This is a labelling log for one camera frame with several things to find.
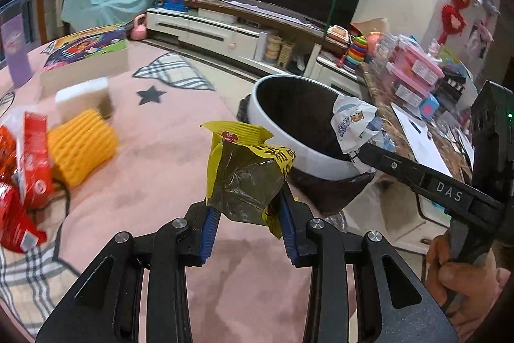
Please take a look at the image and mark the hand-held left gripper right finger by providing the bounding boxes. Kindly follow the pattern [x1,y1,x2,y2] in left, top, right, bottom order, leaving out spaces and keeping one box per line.
[280,189,459,343]

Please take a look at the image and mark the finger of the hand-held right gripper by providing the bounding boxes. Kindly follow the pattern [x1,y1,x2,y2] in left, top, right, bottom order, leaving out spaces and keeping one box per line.
[357,143,503,224]

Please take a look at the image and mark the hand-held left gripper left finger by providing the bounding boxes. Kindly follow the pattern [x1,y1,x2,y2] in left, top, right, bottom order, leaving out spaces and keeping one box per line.
[35,202,221,343]

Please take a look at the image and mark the yellow snack wrapper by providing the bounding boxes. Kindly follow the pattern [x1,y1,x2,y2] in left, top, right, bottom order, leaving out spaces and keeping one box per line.
[201,121,298,240]

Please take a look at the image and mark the white printed wrapper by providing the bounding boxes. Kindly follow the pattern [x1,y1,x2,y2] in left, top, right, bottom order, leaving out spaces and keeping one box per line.
[330,94,396,175]

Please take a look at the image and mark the white bin with black bag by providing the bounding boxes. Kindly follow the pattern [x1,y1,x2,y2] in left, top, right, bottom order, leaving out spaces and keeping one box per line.
[237,74,379,216]

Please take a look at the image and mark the person's right hand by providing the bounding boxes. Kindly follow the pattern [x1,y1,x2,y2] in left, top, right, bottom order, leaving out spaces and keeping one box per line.
[426,234,503,336]

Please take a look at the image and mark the white paper sheet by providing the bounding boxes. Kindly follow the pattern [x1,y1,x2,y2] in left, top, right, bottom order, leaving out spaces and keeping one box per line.
[391,102,455,178]

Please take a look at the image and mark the marble side table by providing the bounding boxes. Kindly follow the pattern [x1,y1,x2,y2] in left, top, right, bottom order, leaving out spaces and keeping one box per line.
[359,59,476,177]

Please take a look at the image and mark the pink storage boxes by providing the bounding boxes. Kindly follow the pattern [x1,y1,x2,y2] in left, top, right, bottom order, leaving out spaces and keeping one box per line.
[386,41,446,107]

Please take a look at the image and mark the yellow ribbed sponge block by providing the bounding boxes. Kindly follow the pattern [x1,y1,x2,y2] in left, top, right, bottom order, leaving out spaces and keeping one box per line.
[47,108,120,188]

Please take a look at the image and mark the red and white packet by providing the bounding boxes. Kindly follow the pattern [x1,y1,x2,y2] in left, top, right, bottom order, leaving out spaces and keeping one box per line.
[11,111,55,209]

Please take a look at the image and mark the red snack packet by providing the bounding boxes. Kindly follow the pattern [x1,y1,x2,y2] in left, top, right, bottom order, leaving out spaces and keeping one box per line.
[0,181,48,254]

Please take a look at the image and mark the white television cabinet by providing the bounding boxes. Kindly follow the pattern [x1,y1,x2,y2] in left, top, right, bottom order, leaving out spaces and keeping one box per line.
[145,7,362,95]

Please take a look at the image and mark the pink kettlebell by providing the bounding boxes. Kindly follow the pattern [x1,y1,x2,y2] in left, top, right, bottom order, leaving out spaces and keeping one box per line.
[128,14,148,42]

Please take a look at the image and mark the colourful printed flat box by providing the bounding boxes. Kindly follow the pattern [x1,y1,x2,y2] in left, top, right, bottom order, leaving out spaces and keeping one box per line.
[39,24,130,88]

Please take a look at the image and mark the purple bottle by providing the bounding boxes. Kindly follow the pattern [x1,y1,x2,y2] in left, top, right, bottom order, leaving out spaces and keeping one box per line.
[0,14,33,87]

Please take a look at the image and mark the rainbow stacking ring toy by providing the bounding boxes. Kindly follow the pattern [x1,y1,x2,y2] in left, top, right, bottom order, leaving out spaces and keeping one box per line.
[344,34,369,68]

